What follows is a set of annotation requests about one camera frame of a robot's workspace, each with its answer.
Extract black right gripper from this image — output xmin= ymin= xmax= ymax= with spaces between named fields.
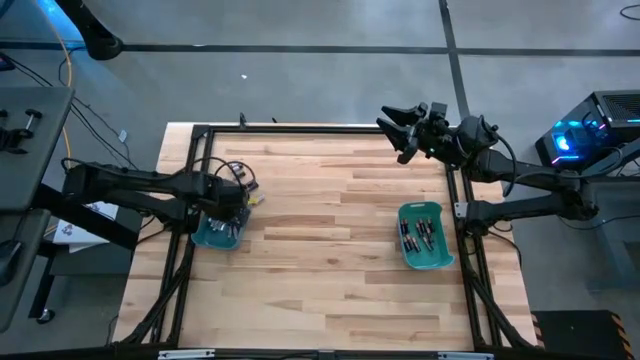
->
xmin=375 ymin=102 xmax=500 ymax=166

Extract teal plastic bin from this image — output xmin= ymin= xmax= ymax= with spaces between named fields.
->
xmin=190 ymin=207 xmax=251 ymax=252
xmin=397 ymin=200 xmax=456 ymax=271

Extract white paper sheet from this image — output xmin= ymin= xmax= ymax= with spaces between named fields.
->
xmin=52 ymin=200 xmax=123 ymax=246

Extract black desk support beam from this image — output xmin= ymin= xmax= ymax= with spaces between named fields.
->
xmin=32 ymin=182 xmax=141 ymax=251

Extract black RGB computer tower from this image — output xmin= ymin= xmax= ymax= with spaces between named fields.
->
xmin=534 ymin=89 xmax=640 ymax=175

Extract grey desk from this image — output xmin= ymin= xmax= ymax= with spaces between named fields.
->
xmin=0 ymin=208 xmax=52 ymax=334
xmin=0 ymin=87 xmax=76 ymax=212

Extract black curved stand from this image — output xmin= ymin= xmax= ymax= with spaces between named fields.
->
xmin=53 ymin=0 xmax=126 ymax=62

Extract black desk clamp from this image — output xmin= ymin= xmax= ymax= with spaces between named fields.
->
xmin=0 ymin=108 xmax=44 ymax=154

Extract black computer mouse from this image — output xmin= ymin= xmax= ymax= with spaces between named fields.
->
xmin=0 ymin=239 xmax=24 ymax=289

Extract grey side table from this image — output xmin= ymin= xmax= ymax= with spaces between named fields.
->
xmin=552 ymin=137 xmax=640 ymax=294

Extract black yellow hazard mat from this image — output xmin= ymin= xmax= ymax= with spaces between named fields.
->
xmin=529 ymin=309 xmax=633 ymax=360

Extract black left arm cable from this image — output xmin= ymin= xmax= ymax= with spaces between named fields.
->
xmin=60 ymin=156 xmax=258 ymax=195

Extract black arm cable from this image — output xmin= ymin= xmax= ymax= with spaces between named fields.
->
xmin=60 ymin=156 xmax=258 ymax=195
xmin=492 ymin=130 xmax=519 ymax=199

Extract black aluminium table frame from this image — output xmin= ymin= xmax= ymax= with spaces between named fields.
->
xmin=112 ymin=122 xmax=540 ymax=351

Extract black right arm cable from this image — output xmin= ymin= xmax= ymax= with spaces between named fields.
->
xmin=492 ymin=130 xmax=519 ymax=199

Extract silver bracket plate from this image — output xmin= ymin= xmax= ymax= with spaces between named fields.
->
xmin=157 ymin=348 xmax=216 ymax=360
xmin=437 ymin=351 xmax=495 ymax=360

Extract yellow cable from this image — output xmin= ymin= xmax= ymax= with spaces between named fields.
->
xmin=32 ymin=0 xmax=89 ymax=192

